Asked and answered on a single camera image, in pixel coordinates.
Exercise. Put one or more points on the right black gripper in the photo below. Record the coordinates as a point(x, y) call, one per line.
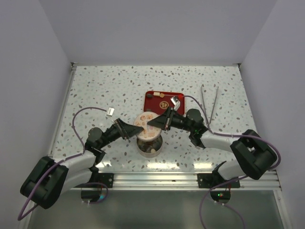
point(164, 121)

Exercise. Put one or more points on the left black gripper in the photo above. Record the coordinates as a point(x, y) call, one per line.
point(127, 130)

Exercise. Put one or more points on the round silver tin lid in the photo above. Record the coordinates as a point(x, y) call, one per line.
point(149, 133)

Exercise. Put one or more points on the round silver tin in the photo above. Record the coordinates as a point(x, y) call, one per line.
point(145, 148)

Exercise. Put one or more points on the metal tongs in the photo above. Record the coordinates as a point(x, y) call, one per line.
point(209, 100)

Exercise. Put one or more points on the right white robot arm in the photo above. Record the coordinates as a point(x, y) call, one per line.
point(253, 157)

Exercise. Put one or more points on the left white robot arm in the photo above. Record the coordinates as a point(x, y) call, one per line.
point(52, 177)

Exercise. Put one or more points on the red rectangular tray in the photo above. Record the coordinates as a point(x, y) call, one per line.
point(158, 105)

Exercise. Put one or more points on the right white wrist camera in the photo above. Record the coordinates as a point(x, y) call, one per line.
point(176, 102)

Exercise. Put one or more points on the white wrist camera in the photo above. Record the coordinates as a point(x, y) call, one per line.
point(109, 112)
point(176, 102)

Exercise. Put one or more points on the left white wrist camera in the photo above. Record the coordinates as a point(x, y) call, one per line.
point(109, 112)

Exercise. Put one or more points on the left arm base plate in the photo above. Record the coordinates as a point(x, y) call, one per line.
point(106, 178)

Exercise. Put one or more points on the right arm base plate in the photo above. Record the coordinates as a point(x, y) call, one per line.
point(209, 180)

